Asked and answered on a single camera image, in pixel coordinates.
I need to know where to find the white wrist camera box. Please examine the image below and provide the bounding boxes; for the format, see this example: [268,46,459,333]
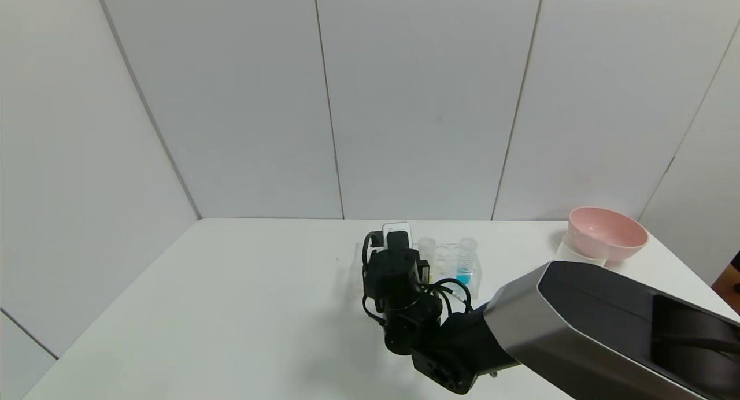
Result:
[382,221,413,251]

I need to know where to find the pink bowl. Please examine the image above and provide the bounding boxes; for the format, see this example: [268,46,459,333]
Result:
[568,207,649,264]

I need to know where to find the clear plastic beaker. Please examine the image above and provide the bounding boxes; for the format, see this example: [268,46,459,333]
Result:
[555,237,608,269]

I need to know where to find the clear acrylic test tube rack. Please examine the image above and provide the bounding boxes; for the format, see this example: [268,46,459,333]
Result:
[351,241,482,301]

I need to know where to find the test tube with blue pigment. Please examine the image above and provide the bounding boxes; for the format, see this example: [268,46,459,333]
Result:
[456,237,479,287]

